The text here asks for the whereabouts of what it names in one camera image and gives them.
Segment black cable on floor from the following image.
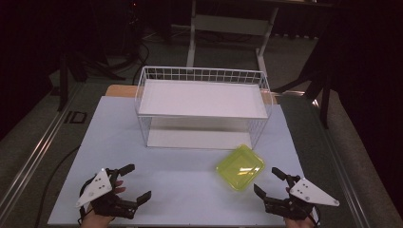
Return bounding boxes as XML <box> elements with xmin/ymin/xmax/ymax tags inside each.
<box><xmin>32</xmin><ymin>144</ymin><xmax>82</xmax><ymax>228</ymax></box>

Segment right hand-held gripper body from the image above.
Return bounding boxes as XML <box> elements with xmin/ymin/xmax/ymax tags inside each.
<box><xmin>263</xmin><ymin>177</ymin><xmax>340</xmax><ymax>221</ymax></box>

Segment person's right hand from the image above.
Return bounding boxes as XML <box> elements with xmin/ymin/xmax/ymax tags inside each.
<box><xmin>283</xmin><ymin>185</ymin><xmax>318</xmax><ymax>228</ymax></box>

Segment metal floor rail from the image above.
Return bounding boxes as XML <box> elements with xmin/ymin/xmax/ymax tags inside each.
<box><xmin>0</xmin><ymin>81</ymin><xmax>84</xmax><ymax>219</ymax></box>
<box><xmin>312</xmin><ymin>98</ymin><xmax>373</xmax><ymax>228</ymax></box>

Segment black stand legs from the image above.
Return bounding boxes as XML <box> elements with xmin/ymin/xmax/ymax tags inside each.
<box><xmin>56</xmin><ymin>47</ymin><xmax>127</xmax><ymax>112</ymax></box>

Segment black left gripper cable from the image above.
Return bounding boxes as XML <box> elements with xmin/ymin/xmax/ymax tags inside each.
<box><xmin>77</xmin><ymin>177</ymin><xmax>96</xmax><ymax>224</ymax></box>

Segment white metal stand frame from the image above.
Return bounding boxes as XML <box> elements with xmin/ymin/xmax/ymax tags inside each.
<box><xmin>185</xmin><ymin>0</ymin><xmax>280</xmax><ymax>76</ymax></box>

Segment dark stand with legs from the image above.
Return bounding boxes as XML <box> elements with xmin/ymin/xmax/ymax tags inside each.
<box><xmin>273</xmin><ymin>37</ymin><xmax>337</xmax><ymax>129</ymax></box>

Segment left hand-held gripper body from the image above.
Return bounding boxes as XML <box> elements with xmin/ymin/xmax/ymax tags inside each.
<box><xmin>75</xmin><ymin>167</ymin><xmax>139</xmax><ymax>220</ymax></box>

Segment yellow-green square plate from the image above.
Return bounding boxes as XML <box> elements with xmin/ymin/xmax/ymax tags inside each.
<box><xmin>215</xmin><ymin>143</ymin><xmax>266</xmax><ymax>192</ymax></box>

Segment white wire shelf rack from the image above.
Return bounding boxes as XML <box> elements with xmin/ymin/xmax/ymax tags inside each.
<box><xmin>134</xmin><ymin>65</ymin><xmax>274</xmax><ymax>151</ymax></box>

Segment person's left hand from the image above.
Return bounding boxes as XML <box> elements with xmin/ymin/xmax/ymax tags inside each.
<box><xmin>79</xmin><ymin>180</ymin><xmax>127</xmax><ymax>228</ymax></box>

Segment black hanging cables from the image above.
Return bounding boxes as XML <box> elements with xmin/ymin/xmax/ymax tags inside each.
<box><xmin>126</xmin><ymin>0</ymin><xmax>151</xmax><ymax>86</ymax></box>

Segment pale blue table mat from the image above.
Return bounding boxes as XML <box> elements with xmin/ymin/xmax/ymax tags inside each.
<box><xmin>47</xmin><ymin>95</ymin><xmax>318</xmax><ymax>227</ymax></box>

